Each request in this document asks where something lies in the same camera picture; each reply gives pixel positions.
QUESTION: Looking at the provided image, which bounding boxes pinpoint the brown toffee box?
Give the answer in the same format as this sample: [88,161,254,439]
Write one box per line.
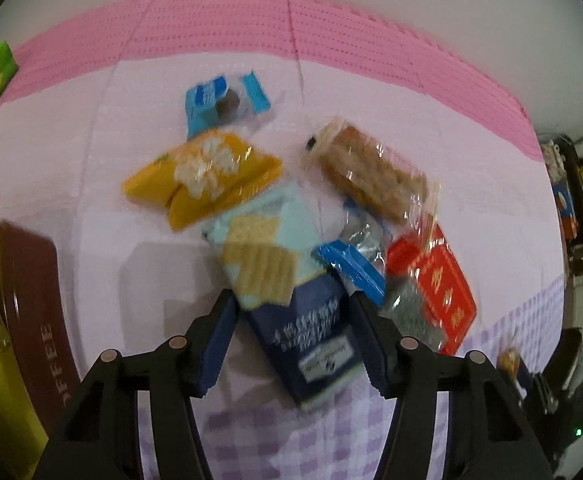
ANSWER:
[0,220,80,480]

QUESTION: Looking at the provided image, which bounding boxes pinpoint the light blue cracker packet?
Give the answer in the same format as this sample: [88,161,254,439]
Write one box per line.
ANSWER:
[202,180,368,412]

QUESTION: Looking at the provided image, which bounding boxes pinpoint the blue white box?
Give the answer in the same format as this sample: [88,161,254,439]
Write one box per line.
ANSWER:
[553,180,580,242]

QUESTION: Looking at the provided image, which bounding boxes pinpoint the blue cookie snack packet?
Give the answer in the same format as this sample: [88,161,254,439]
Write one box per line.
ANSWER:
[186,71,273,139]

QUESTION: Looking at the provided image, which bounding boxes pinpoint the grey snack packet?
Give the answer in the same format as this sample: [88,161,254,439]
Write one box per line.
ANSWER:
[341,200,445,354]

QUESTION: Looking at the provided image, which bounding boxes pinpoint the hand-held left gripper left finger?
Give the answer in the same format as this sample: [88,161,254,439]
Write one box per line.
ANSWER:
[34,287,238,480]

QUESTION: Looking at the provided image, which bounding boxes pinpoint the small blue snack packet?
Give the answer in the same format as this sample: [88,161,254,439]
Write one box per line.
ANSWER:
[316,240,387,307]

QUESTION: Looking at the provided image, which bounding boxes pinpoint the clear biscuit packet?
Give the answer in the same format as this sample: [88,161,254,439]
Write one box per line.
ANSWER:
[304,117,440,227]

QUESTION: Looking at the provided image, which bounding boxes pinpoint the small orange snack packet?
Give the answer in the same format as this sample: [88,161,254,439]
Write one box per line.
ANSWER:
[496,345,526,386]

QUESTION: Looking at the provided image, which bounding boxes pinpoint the pink purple checked bedsheet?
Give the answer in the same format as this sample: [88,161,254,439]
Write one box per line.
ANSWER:
[0,0,568,480]

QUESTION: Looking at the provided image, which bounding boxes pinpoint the red snack packet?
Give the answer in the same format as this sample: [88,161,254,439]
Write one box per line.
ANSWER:
[386,222,477,357]

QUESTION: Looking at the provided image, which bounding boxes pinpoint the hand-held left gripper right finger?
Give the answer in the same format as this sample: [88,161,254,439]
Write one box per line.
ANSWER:
[347,292,555,480]

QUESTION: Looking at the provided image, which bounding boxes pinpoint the yellow snack packet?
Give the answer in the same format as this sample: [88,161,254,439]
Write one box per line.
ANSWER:
[123,129,283,233]

